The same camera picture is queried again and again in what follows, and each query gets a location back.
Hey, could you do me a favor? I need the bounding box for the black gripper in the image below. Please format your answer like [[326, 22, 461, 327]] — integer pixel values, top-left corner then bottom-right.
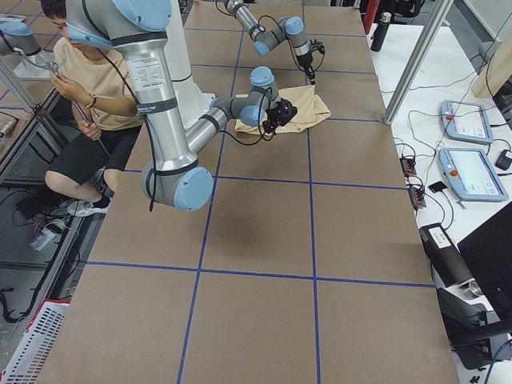
[[262, 99, 298, 134], [298, 55, 316, 85]]

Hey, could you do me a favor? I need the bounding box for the beige long-sleeve graphic shirt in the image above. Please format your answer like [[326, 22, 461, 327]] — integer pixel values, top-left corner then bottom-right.
[[234, 83, 332, 136]]

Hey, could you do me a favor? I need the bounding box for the black monitor on arm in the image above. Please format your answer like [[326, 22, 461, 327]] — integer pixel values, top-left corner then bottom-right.
[[458, 204, 511, 319]]

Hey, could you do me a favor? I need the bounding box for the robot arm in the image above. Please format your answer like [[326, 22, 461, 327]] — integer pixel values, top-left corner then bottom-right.
[[222, 0, 326, 85], [66, 1, 298, 211]]

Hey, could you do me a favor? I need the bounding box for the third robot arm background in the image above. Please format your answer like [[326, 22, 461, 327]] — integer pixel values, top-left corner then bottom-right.
[[1, 21, 42, 56]]

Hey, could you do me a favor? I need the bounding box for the black bottle clear cap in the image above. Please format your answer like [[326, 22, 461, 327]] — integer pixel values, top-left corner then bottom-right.
[[370, 12, 392, 52]]

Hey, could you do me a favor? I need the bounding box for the red cylinder bottle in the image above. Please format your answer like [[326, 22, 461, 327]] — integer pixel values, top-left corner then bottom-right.
[[363, 0, 380, 34]]

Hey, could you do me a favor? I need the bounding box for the far blue teach pendant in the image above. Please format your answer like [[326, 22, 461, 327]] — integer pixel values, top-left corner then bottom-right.
[[439, 99, 494, 145]]

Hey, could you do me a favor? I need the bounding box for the blue teach pendant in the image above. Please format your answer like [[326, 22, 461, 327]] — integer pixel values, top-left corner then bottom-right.
[[439, 99, 494, 145], [438, 148, 509, 202]]

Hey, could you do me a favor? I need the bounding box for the small black square pad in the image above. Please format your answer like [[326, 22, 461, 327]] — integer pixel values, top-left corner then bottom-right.
[[428, 181, 447, 194]]

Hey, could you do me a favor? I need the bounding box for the near blue teach pendant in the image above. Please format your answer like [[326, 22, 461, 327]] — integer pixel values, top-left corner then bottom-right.
[[438, 148, 509, 202]]

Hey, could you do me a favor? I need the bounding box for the person in beige shirt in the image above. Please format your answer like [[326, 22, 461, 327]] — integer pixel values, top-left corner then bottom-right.
[[41, 1, 143, 217]]

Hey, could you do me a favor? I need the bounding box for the black power brick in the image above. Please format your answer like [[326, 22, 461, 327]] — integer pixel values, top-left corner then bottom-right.
[[494, 150, 512, 170]]

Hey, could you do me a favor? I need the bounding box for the black box white label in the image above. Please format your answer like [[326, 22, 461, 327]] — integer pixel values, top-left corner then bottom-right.
[[418, 223, 473, 286]]

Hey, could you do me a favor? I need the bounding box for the white perforated plastic basket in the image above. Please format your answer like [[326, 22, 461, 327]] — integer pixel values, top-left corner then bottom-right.
[[1, 299, 70, 383]]

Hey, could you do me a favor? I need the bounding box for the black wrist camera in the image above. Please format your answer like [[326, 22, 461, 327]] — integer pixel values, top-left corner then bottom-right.
[[310, 39, 326, 55]]

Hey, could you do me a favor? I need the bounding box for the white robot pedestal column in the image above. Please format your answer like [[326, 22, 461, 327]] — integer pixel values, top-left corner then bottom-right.
[[164, 0, 214, 130]]

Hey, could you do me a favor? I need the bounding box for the grey aluminium frame post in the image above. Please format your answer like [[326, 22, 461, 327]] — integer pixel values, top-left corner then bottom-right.
[[382, 0, 454, 126]]

